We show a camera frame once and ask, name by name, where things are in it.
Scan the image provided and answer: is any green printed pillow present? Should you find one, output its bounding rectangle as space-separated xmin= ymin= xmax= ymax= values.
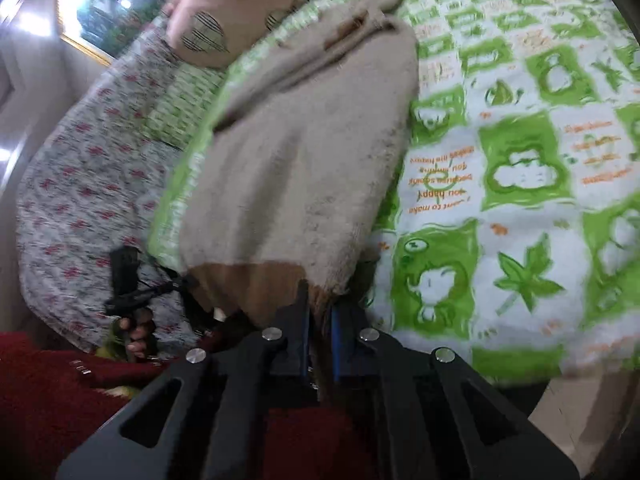
xmin=142 ymin=67 xmax=226 ymax=148

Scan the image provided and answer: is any floral bed sheet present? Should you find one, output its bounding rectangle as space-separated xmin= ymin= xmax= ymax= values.
xmin=15 ymin=25 xmax=221 ymax=356

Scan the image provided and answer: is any red fleece clothing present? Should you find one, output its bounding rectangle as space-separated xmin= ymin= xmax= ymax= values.
xmin=0 ymin=331 xmax=381 ymax=480

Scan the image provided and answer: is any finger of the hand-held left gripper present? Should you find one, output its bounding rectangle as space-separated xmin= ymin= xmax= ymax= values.
xmin=167 ymin=272 xmax=206 ymax=313

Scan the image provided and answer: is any pink heart-print duvet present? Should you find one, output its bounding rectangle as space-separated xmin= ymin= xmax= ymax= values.
xmin=165 ymin=0 xmax=386 ymax=68

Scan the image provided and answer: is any gold framed picture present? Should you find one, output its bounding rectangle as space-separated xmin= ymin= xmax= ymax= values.
xmin=57 ymin=0 xmax=186 ymax=66

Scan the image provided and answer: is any person's left hand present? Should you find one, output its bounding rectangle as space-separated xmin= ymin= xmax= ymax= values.
xmin=116 ymin=309 xmax=157 ymax=365

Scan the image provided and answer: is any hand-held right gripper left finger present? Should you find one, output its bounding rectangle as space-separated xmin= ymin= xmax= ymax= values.
xmin=55 ymin=279 xmax=321 ymax=480

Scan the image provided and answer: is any green printed bed sheet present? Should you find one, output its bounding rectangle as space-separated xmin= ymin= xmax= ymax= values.
xmin=145 ymin=0 xmax=640 ymax=386

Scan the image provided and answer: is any grey towel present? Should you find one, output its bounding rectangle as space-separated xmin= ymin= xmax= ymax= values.
xmin=177 ymin=0 xmax=421 ymax=331

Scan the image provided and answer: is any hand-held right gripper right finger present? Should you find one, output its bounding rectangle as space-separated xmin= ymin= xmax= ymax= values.
xmin=330 ymin=302 xmax=581 ymax=480

